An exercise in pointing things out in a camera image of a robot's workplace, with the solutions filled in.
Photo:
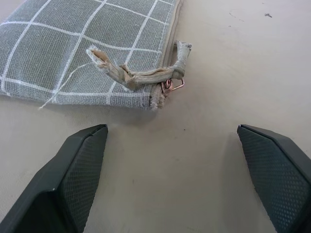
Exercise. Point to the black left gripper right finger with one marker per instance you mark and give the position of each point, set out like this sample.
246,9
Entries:
279,177

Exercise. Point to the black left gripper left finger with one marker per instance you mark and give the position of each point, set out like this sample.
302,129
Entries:
60,184

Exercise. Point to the grey checked fabric pouch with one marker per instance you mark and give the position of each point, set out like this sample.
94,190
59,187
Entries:
60,48

